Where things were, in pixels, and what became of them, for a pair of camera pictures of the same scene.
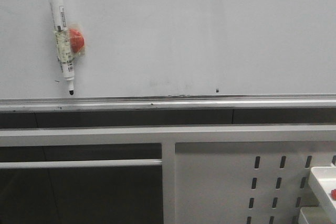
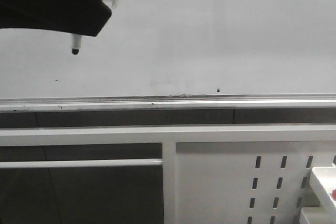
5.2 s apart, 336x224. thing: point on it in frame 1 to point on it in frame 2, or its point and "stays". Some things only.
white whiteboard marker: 61,31 to 76,41
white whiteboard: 158,41 stays
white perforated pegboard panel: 246,182 stays
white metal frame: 167,136 stays
